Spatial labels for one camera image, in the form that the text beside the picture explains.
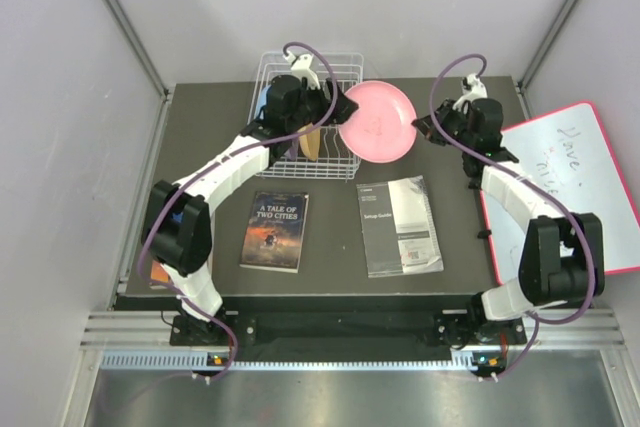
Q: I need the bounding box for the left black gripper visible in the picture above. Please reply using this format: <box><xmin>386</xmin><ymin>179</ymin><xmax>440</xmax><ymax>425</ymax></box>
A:
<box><xmin>286</xmin><ymin>77</ymin><xmax>356</xmax><ymax>132</ymax></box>

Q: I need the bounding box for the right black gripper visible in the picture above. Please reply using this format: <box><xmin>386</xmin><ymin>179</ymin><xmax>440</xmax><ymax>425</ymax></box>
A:
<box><xmin>414</xmin><ymin>99</ymin><xmax>476</xmax><ymax>152</ymax></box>

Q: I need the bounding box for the pink plate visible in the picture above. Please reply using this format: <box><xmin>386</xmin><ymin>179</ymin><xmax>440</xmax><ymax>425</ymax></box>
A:
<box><xmin>339</xmin><ymin>80</ymin><xmax>417</xmax><ymax>164</ymax></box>

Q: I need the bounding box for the orange plate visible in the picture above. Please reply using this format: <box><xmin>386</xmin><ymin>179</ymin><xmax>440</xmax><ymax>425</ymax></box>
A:
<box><xmin>299</xmin><ymin>128</ymin><xmax>321</xmax><ymax>162</ymax></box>

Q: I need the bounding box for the white wire dish rack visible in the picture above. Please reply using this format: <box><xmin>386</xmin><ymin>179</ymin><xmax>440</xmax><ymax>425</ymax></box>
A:
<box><xmin>248</xmin><ymin>52</ymin><xmax>364</xmax><ymax>180</ymax></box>

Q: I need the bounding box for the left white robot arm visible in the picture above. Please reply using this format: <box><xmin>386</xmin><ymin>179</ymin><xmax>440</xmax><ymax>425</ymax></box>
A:
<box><xmin>141</xmin><ymin>75</ymin><xmax>358</xmax><ymax>344</ymax></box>

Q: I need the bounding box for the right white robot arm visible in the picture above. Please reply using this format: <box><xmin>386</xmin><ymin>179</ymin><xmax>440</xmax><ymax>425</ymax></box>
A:
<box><xmin>412</xmin><ymin>98</ymin><xmax>605</xmax><ymax>343</ymax></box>

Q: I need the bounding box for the purple plate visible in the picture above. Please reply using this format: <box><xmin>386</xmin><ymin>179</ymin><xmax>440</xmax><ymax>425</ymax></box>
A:
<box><xmin>285</xmin><ymin>139</ymin><xmax>299</xmax><ymax>161</ymax></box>

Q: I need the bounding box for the blue plate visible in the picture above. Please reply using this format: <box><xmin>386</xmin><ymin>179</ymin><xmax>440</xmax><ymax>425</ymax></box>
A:
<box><xmin>254</xmin><ymin>86</ymin><xmax>270</xmax><ymax>119</ymax></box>

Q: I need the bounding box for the grey setup guide booklet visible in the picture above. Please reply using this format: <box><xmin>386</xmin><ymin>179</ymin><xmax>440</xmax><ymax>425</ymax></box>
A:
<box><xmin>357</xmin><ymin>176</ymin><xmax>444</xmax><ymax>278</ymax></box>

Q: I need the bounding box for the pink framed whiteboard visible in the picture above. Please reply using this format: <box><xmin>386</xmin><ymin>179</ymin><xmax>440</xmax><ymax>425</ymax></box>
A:
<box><xmin>502</xmin><ymin>102</ymin><xmax>639</xmax><ymax>275</ymax></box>

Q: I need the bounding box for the Tale of Two Cities book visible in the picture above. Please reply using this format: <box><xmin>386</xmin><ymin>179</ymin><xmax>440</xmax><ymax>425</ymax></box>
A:
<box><xmin>239</xmin><ymin>191</ymin><xmax>309</xmax><ymax>273</ymax></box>

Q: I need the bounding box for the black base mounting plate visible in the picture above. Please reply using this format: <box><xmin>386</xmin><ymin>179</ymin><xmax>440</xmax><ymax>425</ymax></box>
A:
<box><xmin>168</xmin><ymin>311</ymin><xmax>529</xmax><ymax>348</ymax></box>

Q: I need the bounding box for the blue fantasy cover book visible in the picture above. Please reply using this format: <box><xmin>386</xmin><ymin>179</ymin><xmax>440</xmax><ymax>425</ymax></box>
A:
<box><xmin>149</xmin><ymin>260</ymin><xmax>172</xmax><ymax>290</ymax></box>

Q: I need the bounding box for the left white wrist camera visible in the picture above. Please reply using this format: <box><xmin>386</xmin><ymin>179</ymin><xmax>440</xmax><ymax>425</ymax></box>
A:
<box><xmin>283</xmin><ymin>51</ymin><xmax>321</xmax><ymax>90</ymax></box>

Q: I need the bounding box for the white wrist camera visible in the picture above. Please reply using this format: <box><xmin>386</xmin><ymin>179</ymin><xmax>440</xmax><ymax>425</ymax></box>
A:
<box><xmin>459</xmin><ymin>73</ymin><xmax>487</xmax><ymax>103</ymax></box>
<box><xmin>283</xmin><ymin>51</ymin><xmax>321</xmax><ymax>90</ymax></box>

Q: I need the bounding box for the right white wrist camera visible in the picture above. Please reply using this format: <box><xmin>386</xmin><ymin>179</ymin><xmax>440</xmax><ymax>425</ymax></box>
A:
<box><xmin>459</xmin><ymin>73</ymin><xmax>487</xmax><ymax>103</ymax></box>

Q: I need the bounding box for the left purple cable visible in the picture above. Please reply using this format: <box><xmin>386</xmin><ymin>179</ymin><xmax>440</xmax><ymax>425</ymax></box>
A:
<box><xmin>137</xmin><ymin>40</ymin><xmax>341</xmax><ymax>381</ymax></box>

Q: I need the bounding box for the purple cable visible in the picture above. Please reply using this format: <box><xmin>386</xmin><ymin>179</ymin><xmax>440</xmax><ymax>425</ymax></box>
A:
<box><xmin>429</xmin><ymin>54</ymin><xmax>601</xmax><ymax>381</ymax></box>
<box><xmin>137</xmin><ymin>40</ymin><xmax>341</xmax><ymax>381</ymax></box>

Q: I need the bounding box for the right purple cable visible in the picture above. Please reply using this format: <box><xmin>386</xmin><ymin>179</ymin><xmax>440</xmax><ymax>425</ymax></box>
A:
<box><xmin>429</xmin><ymin>54</ymin><xmax>601</xmax><ymax>381</ymax></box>

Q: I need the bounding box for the grey slotted cable duct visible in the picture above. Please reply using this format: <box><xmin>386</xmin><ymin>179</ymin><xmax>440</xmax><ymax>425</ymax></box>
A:
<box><xmin>100</xmin><ymin>351</ymin><xmax>503</xmax><ymax>372</ymax></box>

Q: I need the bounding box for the aluminium frame rail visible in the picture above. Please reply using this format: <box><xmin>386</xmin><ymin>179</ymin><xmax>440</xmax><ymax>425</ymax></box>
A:
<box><xmin>81</xmin><ymin>308</ymin><xmax>626</xmax><ymax>350</ymax></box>

